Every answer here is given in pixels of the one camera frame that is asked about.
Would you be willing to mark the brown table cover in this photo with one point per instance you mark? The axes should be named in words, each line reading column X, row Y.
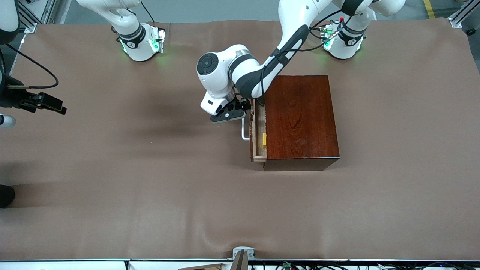
column 150, row 187

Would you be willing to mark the aluminium frame profile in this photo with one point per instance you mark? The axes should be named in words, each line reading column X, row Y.
column 455, row 20
column 30, row 28

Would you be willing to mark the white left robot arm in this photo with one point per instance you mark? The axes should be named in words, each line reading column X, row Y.
column 217, row 71

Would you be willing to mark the black caster wheel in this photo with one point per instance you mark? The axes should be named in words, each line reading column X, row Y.
column 471, row 32

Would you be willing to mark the yellow block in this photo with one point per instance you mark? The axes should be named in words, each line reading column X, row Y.
column 264, row 138

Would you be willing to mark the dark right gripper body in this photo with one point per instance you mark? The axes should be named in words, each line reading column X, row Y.
column 11, row 98

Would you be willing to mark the black left camera bracket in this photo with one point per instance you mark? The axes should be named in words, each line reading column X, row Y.
column 232, row 114

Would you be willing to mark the light wooden plank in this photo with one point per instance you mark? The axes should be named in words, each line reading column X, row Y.
column 206, row 267

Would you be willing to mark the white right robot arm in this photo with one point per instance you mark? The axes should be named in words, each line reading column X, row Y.
column 138, row 48

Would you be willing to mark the black rounded object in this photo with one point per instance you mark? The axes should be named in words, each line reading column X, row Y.
column 5, row 197

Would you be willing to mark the white table edge rail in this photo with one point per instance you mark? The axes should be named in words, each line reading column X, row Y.
column 75, row 265

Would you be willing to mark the grey metal clamp bracket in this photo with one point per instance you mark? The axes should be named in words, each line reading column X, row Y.
column 240, row 248

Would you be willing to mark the dark red wooden cabinet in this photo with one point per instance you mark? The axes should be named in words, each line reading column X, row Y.
column 300, row 120

